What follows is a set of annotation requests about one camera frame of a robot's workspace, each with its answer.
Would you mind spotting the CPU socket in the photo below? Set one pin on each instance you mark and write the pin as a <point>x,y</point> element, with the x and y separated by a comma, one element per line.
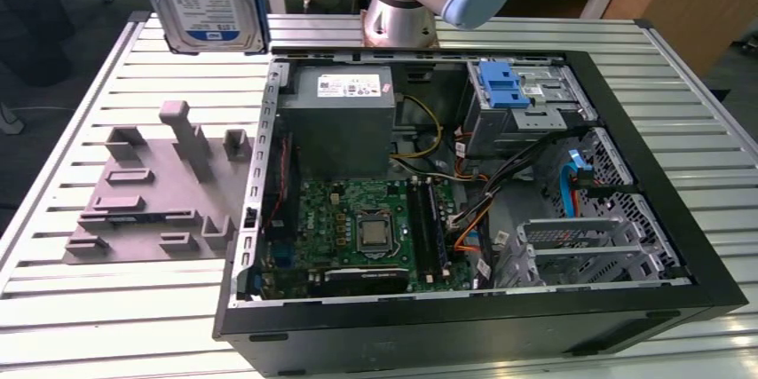
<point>373,249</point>

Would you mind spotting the black graphics card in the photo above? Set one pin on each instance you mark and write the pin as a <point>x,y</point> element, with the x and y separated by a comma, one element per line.
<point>360,279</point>

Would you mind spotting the black PC case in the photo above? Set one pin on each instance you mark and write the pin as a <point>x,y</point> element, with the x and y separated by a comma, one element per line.
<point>413,321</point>

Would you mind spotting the wooden cabinet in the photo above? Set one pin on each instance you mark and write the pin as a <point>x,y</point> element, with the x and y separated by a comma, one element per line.
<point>697,6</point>

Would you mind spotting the silver CPU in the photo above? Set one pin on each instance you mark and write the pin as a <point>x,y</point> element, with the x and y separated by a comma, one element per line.
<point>373,232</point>

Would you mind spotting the metal disk bay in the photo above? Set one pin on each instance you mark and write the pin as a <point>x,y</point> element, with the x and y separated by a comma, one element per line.
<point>585,252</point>

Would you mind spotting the grey power supply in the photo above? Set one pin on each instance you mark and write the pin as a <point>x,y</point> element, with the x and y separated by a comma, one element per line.
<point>337,139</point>

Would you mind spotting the blue plastic latch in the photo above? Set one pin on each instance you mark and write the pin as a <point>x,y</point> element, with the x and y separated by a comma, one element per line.
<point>500,86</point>

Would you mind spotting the grey parts rack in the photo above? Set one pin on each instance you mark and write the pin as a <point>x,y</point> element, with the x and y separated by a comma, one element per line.
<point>170,201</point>

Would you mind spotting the metal drive cage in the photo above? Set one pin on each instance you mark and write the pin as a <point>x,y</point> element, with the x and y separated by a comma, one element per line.
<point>532,121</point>

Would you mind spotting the green motherboard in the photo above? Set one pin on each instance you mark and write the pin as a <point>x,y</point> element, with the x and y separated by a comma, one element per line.
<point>330,201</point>

